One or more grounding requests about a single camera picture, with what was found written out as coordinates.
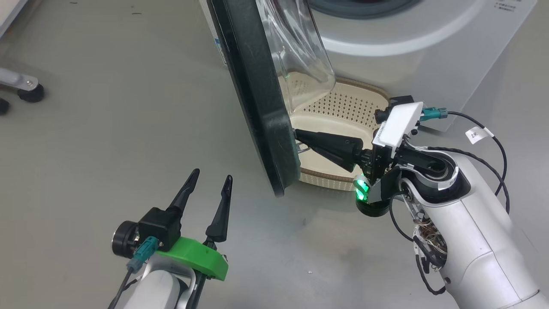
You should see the washing machine glass door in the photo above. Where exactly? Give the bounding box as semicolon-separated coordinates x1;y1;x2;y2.
207;0;336;198

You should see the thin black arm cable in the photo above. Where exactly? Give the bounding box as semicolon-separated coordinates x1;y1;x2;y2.
388;189;449;297

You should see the blue energy label sticker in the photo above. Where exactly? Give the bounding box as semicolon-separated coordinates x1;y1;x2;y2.
214;38;228;66

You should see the cream perforated laundry basket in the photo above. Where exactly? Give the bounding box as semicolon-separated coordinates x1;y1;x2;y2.
279;72;392;192

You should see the white cable tag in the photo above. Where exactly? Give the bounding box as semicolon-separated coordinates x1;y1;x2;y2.
465;127;495;145

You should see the white washing machine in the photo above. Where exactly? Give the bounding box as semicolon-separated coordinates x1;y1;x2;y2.
199;0;539;133

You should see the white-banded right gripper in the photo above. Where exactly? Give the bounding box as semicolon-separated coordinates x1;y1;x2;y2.
295;102;424;217

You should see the black cable with teal plug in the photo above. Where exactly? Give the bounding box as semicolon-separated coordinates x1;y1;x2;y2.
420;107;511;215
107;236;160;309

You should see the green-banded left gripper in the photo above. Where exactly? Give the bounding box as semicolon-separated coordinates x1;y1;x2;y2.
112;169;233;282

